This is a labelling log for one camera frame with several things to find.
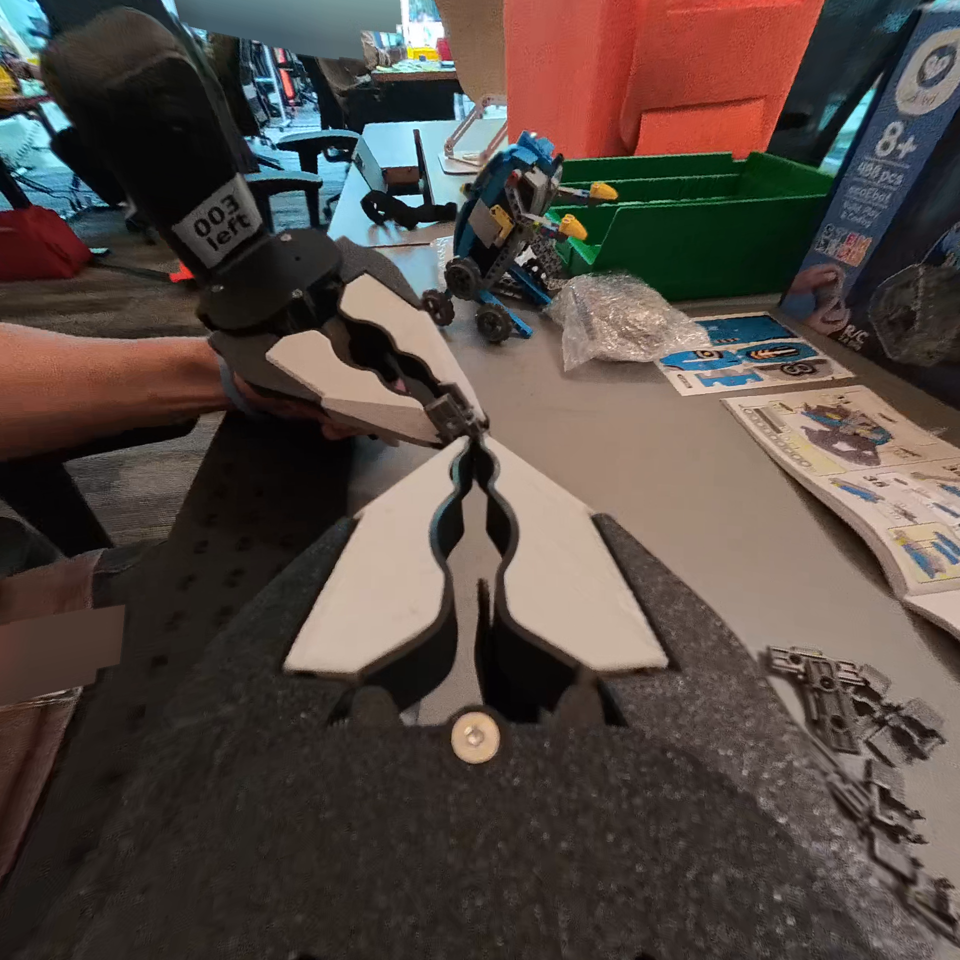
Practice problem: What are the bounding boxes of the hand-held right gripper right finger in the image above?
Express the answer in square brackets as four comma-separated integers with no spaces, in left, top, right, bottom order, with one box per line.
[476,433,670,678]

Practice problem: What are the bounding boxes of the blue toy robot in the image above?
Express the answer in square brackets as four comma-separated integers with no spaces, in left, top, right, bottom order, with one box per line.
[420,129,621,346]

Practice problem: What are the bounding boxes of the red item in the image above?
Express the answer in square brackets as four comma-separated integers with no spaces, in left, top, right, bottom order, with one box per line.
[0,204,93,285]

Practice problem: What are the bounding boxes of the pile of grey track links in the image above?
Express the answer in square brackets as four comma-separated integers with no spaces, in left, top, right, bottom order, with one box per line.
[759,643,960,948]

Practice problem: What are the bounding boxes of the blue wristband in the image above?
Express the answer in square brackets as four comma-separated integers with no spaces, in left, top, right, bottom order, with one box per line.
[217,358,258,415]

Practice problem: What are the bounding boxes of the bubble wrap bag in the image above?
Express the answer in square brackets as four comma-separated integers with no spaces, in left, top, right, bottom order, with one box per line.
[546,272,712,374]

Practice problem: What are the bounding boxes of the neighbouring grey table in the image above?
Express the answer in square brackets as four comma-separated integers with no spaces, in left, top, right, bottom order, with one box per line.
[326,118,515,249]

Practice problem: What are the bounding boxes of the person's left hand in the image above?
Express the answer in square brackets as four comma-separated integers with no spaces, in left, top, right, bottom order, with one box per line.
[225,375,393,445]

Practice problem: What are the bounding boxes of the short grey track segment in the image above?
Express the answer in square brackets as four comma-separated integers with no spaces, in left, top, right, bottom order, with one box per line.
[422,382,490,449]

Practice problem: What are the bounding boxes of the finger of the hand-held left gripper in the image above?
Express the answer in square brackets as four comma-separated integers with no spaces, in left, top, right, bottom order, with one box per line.
[332,272,490,430]
[264,328,451,451]

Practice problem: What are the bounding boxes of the orange chair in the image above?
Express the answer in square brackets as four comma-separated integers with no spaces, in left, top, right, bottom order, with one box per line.
[502,0,826,162]

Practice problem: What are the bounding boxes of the grey box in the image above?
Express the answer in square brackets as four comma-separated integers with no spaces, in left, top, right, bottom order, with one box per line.
[351,129,423,190]

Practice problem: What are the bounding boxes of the instruction booklet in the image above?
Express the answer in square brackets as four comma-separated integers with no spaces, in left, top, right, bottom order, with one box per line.
[720,384,960,640]

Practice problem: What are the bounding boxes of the black plastic bracket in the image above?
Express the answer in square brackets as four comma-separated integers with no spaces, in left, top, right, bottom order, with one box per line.
[360,189,460,231]

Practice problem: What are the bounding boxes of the dark blue robot kit box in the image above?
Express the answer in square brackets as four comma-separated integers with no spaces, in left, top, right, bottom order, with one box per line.
[778,0,960,412]

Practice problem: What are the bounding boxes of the blue sticker sheet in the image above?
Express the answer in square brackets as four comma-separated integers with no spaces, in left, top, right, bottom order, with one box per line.
[654,312,856,399]

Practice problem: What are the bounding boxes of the black perforated pad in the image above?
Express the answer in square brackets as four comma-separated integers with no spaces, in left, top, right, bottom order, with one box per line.
[75,408,363,751]

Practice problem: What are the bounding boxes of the black office chair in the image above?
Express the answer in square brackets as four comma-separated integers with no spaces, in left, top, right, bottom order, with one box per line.
[243,127,363,230]

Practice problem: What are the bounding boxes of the grey desk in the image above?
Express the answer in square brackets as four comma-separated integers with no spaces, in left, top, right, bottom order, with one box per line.
[327,243,960,946]

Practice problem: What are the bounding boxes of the green plastic bin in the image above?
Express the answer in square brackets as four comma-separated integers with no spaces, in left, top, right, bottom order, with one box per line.
[551,152,835,303]

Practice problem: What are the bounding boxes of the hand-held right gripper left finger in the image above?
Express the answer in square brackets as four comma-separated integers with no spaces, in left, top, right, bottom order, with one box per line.
[283,435,481,682]

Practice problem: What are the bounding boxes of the person's left forearm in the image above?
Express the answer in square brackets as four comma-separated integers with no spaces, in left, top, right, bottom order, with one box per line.
[0,322,235,462]

